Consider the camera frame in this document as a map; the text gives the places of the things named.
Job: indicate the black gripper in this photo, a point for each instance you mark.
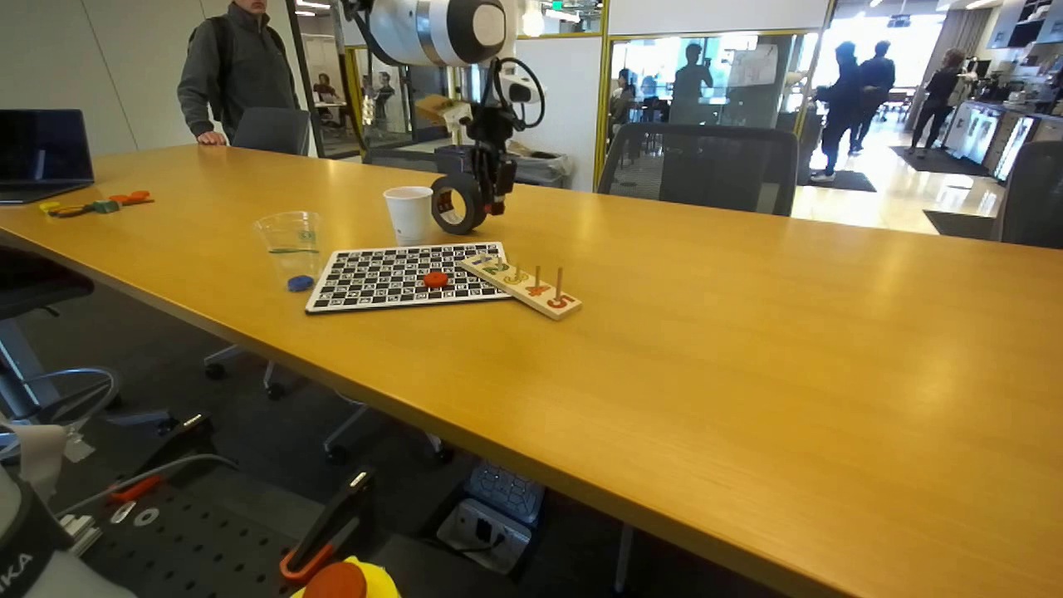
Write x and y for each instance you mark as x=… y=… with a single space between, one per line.
x=489 y=152

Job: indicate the blue disc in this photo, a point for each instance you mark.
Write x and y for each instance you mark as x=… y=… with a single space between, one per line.
x=301 y=283

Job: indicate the white object beside robot base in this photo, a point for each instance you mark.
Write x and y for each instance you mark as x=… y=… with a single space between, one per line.
x=36 y=450

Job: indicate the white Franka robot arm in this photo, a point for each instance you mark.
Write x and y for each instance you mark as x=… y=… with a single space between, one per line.
x=433 y=29

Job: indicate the white paper cup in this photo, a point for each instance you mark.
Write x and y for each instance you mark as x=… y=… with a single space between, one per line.
x=407 y=219

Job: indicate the transparent plastic cup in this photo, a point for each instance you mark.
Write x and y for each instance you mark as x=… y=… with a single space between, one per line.
x=289 y=250

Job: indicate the orange disc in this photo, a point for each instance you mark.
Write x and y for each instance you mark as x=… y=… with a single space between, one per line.
x=435 y=281

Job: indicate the wooden number peg board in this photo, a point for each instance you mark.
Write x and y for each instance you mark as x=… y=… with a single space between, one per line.
x=541 y=297

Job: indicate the checkered marker board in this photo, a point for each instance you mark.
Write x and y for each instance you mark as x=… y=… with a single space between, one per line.
x=366 y=290

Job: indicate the person behind glass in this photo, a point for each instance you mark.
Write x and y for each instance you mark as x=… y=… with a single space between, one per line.
x=696 y=78

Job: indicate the chair base with casters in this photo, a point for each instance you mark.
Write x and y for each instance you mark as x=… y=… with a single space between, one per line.
x=347 y=429

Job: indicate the man in grey jacket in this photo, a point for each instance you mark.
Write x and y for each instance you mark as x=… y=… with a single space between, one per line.
x=237 y=78

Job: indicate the grey floor power box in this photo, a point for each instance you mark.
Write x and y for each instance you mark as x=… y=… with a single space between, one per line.
x=486 y=533

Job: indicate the black orange hand clamp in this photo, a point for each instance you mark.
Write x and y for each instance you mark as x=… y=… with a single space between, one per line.
x=333 y=527

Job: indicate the small orange green tool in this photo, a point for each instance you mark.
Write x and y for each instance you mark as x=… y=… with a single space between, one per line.
x=104 y=203

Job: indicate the yellow red emergency stop button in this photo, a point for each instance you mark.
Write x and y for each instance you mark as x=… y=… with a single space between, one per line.
x=354 y=582

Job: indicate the black laptop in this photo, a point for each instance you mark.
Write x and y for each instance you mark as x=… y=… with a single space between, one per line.
x=44 y=152

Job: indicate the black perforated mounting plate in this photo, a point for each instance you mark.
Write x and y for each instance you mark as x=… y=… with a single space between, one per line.
x=201 y=549

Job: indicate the person in black top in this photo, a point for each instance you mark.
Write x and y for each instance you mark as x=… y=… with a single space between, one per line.
x=945 y=95

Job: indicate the blue grey chair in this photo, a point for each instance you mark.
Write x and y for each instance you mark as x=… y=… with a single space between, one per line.
x=35 y=386

